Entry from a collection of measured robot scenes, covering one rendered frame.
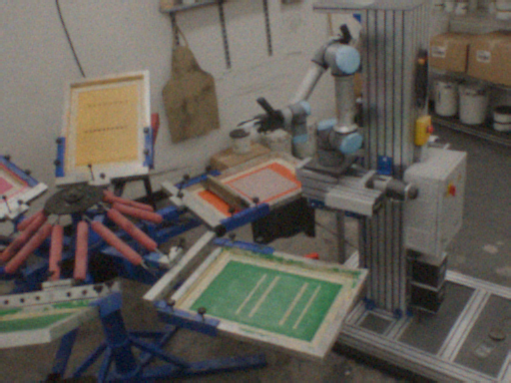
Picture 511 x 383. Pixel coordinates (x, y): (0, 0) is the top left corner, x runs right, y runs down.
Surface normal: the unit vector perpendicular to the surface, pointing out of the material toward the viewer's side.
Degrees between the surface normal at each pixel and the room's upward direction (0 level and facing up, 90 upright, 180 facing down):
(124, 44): 90
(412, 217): 90
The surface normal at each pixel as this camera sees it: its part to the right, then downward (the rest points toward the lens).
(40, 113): 0.54, 0.36
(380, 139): -0.59, 0.45
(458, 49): -0.76, 0.37
